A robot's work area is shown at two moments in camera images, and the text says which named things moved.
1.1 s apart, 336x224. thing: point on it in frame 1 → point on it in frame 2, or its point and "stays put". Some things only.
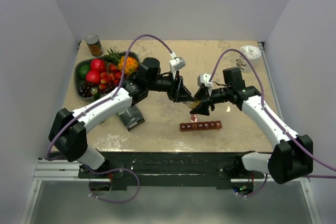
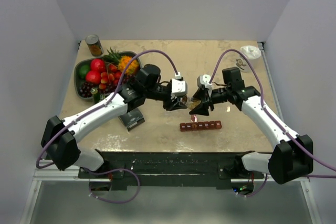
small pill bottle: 192,104 stays put
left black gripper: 178,92 → 169,105
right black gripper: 203,93 stays put
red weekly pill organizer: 193,126 stays put
